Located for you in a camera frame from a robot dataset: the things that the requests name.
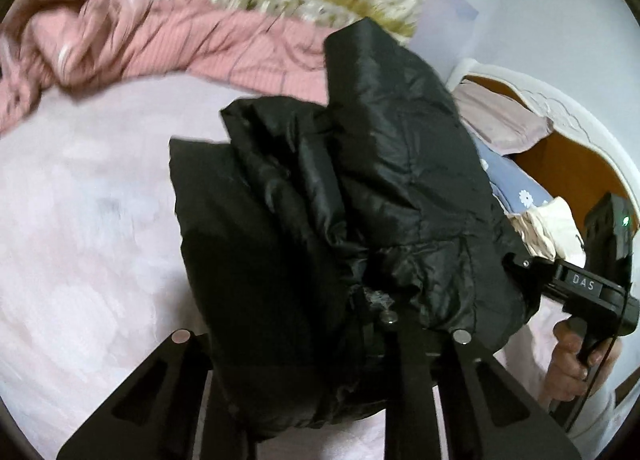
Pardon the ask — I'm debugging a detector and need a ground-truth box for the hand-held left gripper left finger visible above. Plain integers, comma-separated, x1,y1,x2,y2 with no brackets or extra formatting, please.
57,330,257,460

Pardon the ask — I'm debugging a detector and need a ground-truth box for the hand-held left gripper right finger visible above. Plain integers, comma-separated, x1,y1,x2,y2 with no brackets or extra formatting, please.
382,312,581,460

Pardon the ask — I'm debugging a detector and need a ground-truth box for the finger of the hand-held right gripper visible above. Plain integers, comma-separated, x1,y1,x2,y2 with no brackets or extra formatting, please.
501,252,556,308

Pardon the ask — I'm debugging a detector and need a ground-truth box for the black puffer jacket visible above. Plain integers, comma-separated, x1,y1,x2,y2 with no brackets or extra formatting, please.
169,17,528,443

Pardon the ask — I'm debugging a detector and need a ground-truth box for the person's right hand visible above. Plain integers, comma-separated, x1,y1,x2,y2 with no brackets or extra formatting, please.
545,317,623,403

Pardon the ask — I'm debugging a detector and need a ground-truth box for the white cloth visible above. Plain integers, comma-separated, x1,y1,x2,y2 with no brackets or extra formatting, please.
505,197,586,263

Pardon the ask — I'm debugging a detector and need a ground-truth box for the white and wood headboard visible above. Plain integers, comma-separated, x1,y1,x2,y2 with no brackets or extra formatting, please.
447,58,640,241

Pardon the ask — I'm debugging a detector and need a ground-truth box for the blue floral pillow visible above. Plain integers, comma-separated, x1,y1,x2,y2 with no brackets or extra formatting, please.
475,140,556,213

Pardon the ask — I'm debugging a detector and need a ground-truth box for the pink pillow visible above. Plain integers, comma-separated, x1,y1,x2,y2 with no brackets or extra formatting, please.
452,80,553,155

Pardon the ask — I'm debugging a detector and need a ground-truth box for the pink checked quilt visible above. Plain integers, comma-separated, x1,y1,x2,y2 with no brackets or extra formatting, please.
0,0,333,133

